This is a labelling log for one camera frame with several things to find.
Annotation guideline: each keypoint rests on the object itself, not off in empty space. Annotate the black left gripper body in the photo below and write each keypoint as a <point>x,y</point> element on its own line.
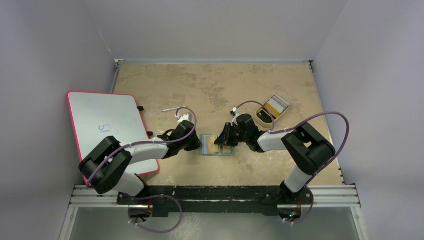
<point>185,145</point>

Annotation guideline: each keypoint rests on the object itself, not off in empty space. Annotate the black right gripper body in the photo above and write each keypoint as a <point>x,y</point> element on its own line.
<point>230,134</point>

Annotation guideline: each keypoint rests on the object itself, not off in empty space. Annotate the green leather card holder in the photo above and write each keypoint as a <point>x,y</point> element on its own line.
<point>225,150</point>

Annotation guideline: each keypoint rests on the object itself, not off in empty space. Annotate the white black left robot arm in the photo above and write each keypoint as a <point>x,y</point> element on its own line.
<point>105,167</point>

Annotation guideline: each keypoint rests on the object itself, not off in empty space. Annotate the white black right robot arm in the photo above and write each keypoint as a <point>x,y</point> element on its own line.
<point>308,148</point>

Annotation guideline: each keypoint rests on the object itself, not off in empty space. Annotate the beige oval card tray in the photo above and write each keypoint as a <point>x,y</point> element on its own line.
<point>265,118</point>

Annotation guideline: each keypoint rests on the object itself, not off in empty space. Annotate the stack of grey cards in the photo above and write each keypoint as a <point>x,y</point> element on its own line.
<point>277,105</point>

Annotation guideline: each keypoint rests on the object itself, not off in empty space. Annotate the white marker pen green cap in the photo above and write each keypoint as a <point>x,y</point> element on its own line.
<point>173,108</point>

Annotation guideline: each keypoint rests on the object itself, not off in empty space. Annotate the pink framed whiteboard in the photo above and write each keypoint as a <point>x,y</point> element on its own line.
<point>96,116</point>

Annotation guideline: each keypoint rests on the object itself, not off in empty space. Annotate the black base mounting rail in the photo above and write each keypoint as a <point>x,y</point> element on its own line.
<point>267,200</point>

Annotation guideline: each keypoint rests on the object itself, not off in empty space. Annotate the aluminium extrusion frame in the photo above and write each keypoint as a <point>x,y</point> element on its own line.
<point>335,215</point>

